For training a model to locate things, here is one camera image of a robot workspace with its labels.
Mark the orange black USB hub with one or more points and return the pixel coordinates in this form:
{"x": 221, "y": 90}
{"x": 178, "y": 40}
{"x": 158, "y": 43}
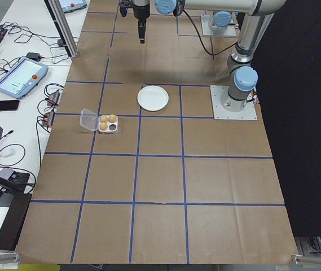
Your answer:
{"x": 53, "y": 97}
{"x": 48, "y": 118}

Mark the white egg box clear lid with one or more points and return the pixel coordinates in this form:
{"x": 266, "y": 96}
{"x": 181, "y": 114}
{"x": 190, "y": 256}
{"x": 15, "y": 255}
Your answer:
{"x": 88, "y": 120}

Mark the brown egg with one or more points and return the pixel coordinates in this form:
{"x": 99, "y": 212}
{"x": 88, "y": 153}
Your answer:
{"x": 104, "y": 118}
{"x": 103, "y": 126}
{"x": 112, "y": 118}

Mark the black flat panel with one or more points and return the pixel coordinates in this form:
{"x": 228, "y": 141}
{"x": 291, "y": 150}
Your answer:
{"x": 10, "y": 223}

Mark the black power adapter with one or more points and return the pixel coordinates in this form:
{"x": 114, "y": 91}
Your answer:
{"x": 34, "y": 56}
{"x": 61, "y": 43}

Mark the black power strip red switch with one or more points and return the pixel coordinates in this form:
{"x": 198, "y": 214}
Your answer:
{"x": 1, "y": 32}

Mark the white square base plate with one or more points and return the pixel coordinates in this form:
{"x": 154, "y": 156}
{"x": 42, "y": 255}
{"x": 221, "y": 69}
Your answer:
{"x": 247, "y": 114}
{"x": 205, "y": 28}

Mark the black frame cover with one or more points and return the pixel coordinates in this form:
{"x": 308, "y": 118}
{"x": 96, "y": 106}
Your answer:
{"x": 304, "y": 113}

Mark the white plug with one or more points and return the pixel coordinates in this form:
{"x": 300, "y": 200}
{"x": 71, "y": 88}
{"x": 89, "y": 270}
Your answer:
{"x": 8, "y": 152}

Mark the blue teach pendant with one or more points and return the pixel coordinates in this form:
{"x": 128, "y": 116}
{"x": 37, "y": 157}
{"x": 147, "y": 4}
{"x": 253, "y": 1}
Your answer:
{"x": 19, "y": 76}
{"x": 74, "y": 5}

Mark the aluminium post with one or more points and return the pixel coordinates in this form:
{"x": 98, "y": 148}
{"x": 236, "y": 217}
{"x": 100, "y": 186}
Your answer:
{"x": 63, "y": 28}

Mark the black smartphone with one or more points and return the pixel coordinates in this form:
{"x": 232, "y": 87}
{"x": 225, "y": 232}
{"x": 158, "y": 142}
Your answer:
{"x": 4, "y": 105}

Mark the grey metal frame base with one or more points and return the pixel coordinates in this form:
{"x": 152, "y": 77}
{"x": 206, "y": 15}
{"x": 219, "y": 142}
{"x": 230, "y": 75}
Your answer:
{"x": 318, "y": 244}

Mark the white round plate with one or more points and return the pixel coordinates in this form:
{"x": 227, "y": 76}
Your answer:
{"x": 153, "y": 98}

